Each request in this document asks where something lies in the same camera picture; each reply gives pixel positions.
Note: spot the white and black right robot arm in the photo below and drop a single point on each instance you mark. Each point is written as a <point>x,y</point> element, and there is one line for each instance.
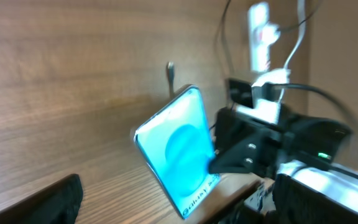
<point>297,153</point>

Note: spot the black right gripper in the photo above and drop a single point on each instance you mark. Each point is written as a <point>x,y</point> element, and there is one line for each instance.
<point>246,144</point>

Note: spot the blue screen Galaxy smartphone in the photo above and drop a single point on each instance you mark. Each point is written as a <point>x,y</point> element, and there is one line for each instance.
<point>177,146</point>

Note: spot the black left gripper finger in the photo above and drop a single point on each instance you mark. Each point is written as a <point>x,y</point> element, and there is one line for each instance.
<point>57,203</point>

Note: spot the white power strip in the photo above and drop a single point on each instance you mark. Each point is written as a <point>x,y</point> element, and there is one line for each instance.
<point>262,34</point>

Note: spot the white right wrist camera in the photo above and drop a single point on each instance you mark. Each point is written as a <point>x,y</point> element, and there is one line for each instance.
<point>259,99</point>

